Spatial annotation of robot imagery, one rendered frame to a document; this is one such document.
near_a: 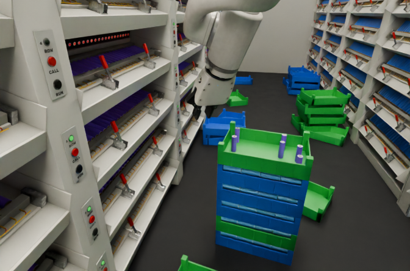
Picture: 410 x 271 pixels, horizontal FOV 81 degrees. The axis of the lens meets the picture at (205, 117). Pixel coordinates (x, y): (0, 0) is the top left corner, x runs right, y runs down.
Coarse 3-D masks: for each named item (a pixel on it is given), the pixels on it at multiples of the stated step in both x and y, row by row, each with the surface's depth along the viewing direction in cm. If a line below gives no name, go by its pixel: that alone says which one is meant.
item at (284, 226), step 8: (224, 208) 91; (232, 208) 90; (224, 216) 93; (232, 216) 92; (240, 216) 90; (248, 216) 89; (256, 216) 88; (264, 216) 87; (256, 224) 89; (264, 224) 88; (272, 224) 87; (280, 224) 86; (288, 224) 85; (296, 224) 84; (288, 232) 86; (296, 232) 85
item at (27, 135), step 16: (0, 96) 43; (16, 96) 42; (16, 112) 42; (32, 112) 43; (16, 128) 42; (32, 128) 44; (0, 144) 38; (16, 144) 39; (32, 144) 42; (0, 160) 36; (16, 160) 40; (0, 176) 38
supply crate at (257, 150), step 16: (240, 128) 98; (224, 144) 82; (240, 144) 96; (256, 144) 96; (272, 144) 96; (288, 144) 94; (304, 144) 90; (224, 160) 83; (240, 160) 81; (256, 160) 79; (272, 160) 77; (288, 160) 86; (304, 160) 86; (288, 176) 78; (304, 176) 76
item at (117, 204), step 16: (160, 128) 120; (144, 144) 107; (160, 144) 113; (128, 160) 95; (144, 160) 100; (160, 160) 104; (112, 176) 85; (128, 176) 90; (144, 176) 92; (112, 192) 82; (128, 192) 81; (112, 208) 76; (128, 208) 78; (112, 224) 72
